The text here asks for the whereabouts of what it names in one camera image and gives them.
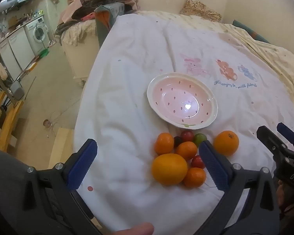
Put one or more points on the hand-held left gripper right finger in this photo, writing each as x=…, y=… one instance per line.
x=214, y=166

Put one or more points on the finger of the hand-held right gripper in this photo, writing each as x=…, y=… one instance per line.
x=290, y=133
x=270, y=139

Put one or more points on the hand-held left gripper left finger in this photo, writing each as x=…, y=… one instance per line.
x=82, y=164

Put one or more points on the small tangerine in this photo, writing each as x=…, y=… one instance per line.
x=194, y=177
x=164, y=143
x=186, y=150

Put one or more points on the medium orange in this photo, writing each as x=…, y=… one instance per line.
x=226, y=143

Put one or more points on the large orange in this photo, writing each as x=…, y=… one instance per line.
x=169, y=169

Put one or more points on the dark purple cherry tomato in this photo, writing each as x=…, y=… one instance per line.
x=177, y=140

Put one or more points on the pink seed-print plate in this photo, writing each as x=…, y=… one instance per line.
x=176, y=98

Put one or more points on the person's left hand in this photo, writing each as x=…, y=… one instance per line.
x=134, y=230

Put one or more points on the red cherry tomato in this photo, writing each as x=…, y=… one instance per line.
x=198, y=161
x=187, y=135

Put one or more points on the green cherry tomato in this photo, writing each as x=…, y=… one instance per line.
x=199, y=139

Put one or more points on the small round floor object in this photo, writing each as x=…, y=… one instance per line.
x=47, y=123

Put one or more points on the white bear-print blanket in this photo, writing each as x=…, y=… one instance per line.
x=127, y=102

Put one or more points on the person's grey pants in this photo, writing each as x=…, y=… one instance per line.
x=5, y=176

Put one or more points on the beige floral quilt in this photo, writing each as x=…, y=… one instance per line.
x=272, y=53

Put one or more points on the teal cushion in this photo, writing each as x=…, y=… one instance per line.
x=250, y=33

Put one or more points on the green dustpan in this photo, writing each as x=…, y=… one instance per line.
x=44, y=52

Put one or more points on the white cot with floral cover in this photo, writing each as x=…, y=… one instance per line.
x=73, y=46

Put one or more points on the white kitchen cabinets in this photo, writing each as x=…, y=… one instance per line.
x=14, y=46

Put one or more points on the white washing machine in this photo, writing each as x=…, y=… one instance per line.
x=39, y=31

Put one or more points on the floral pillow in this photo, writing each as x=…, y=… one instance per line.
x=201, y=9

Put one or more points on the grey orange cushion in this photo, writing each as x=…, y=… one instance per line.
x=107, y=17

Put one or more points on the pink cloth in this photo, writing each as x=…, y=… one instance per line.
x=80, y=2

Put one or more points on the dark camouflage jacket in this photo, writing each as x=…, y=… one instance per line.
x=98, y=1

